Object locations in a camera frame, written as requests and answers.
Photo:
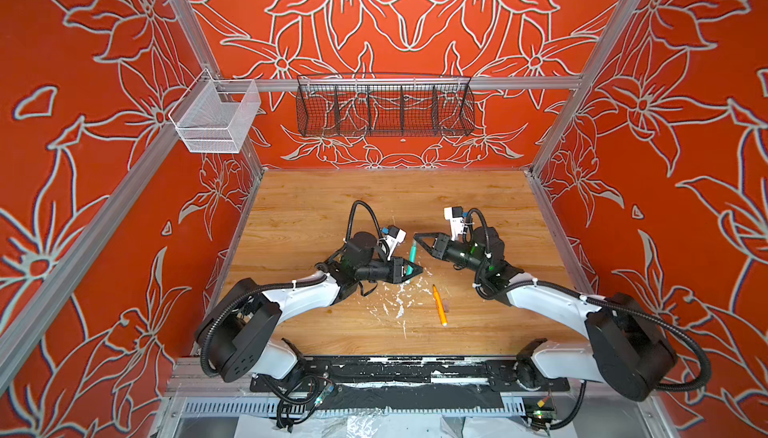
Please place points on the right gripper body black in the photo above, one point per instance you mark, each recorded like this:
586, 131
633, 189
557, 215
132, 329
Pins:
457, 253

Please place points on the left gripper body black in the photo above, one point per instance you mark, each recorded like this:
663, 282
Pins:
379, 269

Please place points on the green marker pen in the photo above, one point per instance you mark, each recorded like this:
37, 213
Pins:
412, 257

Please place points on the orange marker pen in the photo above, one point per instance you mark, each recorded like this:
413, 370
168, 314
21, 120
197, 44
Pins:
439, 306

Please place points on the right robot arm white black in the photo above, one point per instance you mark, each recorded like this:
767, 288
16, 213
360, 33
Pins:
622, 348

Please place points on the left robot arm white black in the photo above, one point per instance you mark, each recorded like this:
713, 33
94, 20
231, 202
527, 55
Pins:
236, 337

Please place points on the clear plastic bin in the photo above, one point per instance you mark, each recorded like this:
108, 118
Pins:
208, 123

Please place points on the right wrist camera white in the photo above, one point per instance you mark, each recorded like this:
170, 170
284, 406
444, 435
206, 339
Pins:
456, 217

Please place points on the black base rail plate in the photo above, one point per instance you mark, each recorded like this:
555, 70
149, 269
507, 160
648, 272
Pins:
498, 373

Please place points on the black wire basket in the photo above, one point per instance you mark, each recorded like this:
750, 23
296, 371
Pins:
384, 105

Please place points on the grey slotted cable duct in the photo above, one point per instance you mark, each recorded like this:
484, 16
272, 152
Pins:
266, 407

